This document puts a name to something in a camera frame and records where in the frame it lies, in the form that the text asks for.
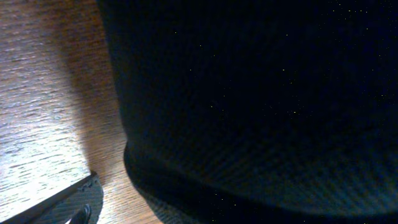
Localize black t-shirt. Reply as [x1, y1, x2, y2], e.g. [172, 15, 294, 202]
[98, 0, 397, 224]

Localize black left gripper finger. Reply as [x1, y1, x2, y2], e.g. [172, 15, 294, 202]
[2, 171, 104, 224]

